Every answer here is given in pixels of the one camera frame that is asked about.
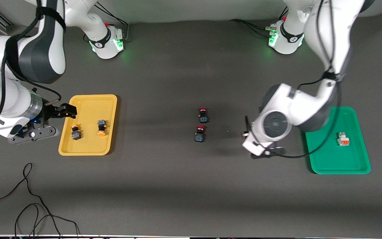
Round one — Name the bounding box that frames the yellow push button red contact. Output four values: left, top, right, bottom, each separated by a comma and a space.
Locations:
70, 123, 82, 140

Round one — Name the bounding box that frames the white and orange push button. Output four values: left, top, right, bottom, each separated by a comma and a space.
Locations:
337, 132, 350, 147

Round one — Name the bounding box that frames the yellow plastic tray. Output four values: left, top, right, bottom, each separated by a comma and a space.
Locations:
58, 94, 118, 156

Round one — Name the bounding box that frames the green plastic tray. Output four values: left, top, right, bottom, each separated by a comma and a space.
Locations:
304, 106, 371, 175

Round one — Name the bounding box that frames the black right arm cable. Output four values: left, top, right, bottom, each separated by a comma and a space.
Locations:
0, 0, 62, 132

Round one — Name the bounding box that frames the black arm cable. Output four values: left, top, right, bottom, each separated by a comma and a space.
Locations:
244, 0, 342, 159
0, 0, 62, 132

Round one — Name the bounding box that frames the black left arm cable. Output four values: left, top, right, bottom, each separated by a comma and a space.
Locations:
244, 0, 342, 159

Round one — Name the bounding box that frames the loose black table cable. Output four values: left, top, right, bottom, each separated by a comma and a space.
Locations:
0, 163, 80, 238

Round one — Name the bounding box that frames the black base power cable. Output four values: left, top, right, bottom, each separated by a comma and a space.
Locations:
95, 0, 130, 42
229, 19, 273, 38

